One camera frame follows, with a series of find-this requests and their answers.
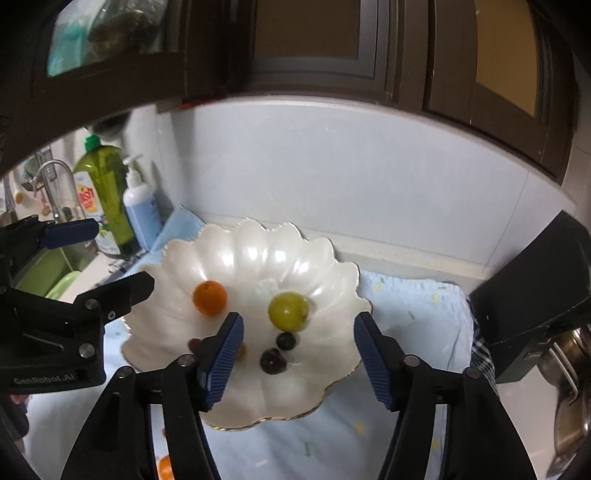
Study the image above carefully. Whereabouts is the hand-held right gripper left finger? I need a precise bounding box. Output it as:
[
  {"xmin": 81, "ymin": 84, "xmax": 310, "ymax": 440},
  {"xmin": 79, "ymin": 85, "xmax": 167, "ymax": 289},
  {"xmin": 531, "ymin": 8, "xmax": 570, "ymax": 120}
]
[{"xmin": 60, "ymin": 311, "xmax": 245, "ymax": 480}]

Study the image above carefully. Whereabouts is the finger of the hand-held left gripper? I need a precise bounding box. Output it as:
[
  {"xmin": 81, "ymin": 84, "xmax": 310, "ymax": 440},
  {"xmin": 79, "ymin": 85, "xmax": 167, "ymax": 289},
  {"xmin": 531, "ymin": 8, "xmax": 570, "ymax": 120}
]
[
  {"xmin": 0, "ymin": 215, "xmax": 100, "ymax": 288},
  {"xmin": 0, "ymin": 270, "xmax": 156, "ymax": 369}
]

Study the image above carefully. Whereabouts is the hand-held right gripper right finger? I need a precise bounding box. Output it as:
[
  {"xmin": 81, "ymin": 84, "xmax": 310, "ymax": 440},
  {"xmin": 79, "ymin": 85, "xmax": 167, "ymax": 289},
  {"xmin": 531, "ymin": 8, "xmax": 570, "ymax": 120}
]
[{"xmin": 353, "ymin": 311, "xmax": 539, "ymax": 480}]

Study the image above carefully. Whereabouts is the large dark purple grape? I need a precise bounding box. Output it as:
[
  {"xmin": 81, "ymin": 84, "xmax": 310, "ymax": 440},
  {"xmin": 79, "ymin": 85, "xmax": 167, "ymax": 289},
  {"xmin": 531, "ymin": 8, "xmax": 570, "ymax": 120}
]
[{"xmin": 260, "ymin": 348, "xmax": 288, "ymax": 374}]

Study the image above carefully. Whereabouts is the green round fruit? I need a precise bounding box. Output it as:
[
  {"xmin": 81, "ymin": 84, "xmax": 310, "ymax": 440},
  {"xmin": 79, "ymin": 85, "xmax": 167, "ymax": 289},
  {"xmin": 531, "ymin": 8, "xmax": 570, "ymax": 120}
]
[{"xmin": 268, "ymin": 292, "xmax": 310, "ymax": 333}]

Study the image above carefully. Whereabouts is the white scalloped bowl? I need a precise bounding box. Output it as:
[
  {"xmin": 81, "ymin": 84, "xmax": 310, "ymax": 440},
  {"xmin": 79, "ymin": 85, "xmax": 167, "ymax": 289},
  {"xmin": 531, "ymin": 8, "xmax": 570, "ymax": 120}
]
[{"xmin": 121, "ymin": 218, "xmax": 374, "ymax": 433}]

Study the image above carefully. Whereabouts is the green plastic basin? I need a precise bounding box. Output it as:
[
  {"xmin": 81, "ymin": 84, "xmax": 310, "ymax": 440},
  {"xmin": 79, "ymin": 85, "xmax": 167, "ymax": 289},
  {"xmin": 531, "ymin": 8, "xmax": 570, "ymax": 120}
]
[{"xmin": 45, "ymin": 271, "xmax": 84, "ymax": 301}]

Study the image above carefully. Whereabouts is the light blue towel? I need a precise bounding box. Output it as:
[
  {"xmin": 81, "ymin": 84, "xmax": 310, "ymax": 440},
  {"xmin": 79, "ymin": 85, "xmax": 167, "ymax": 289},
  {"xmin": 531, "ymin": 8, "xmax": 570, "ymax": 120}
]
[{"xmin": 99, "ymin": 205, "xmax": 476, "ymax": 480}]

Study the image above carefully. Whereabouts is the green dish soap bottle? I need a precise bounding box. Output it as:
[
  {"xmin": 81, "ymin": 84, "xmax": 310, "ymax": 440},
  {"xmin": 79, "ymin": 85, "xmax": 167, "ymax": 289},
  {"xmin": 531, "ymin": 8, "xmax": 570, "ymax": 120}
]
[{"xmin": 73, "ymin": 134, "xmax": 139, "ymax": 259}]

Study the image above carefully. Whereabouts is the steel sink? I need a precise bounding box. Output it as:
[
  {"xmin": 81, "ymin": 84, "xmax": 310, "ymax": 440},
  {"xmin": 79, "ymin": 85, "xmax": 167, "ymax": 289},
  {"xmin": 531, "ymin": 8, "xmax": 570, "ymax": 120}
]
[{"xmin": 9, "ymin": 240, "xmax": 100, "ymax": 301}]

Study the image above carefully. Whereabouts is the tall steel faucet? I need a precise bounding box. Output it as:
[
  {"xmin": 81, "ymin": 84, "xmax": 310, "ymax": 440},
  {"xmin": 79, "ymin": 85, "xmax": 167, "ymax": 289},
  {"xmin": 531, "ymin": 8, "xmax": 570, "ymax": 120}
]
[{"xmin": 32, "ymin": 159, "xmax": 77, "ymax": 222}]

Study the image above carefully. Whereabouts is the blue pump bottle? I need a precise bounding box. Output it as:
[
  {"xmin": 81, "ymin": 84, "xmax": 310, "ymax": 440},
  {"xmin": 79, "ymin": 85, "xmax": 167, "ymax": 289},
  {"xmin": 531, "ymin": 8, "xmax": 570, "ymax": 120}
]
[{"xmin": 122, "ymin": 154, "xmax": 163, "ymax": 250}]

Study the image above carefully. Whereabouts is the grey checked cloth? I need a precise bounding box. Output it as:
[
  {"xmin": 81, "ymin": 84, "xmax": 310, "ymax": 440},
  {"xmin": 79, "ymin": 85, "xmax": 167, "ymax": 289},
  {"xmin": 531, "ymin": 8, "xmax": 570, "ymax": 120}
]
[{"xmin": 466, "ymin": 300, "xmax": 502, "ymax": 398}]

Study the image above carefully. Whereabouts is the black knife block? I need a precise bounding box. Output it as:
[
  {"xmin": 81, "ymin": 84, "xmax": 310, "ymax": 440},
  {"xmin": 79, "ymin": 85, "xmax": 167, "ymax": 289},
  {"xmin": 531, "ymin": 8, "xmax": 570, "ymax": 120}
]
[{"xmin": 468, "ymin": 210, "xmax": 591, "ymax": 384}]

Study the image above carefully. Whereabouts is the teal plastic package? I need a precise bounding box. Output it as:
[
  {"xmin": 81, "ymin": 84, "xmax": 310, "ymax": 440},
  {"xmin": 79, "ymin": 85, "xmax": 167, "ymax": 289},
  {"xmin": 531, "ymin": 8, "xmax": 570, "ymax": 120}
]
[{"xmin": 46, "ymin": 9, "xmax": 93, "ymax": 77}]

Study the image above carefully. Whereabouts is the steel pot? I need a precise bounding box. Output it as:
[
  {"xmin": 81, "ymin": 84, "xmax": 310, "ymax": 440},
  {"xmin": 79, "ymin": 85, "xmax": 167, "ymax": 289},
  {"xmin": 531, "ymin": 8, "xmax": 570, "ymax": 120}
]
[{"xmin": 538, "ymin": 323, "xmax": 591, "ymax": 478}]

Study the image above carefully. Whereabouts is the brown window frame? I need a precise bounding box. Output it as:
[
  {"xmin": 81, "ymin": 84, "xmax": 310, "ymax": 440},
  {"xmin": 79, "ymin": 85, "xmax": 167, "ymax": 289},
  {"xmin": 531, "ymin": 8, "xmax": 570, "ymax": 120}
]
[{"xmin": 0, "ymin": 0, "xmax": 583, "ymax": 185}]

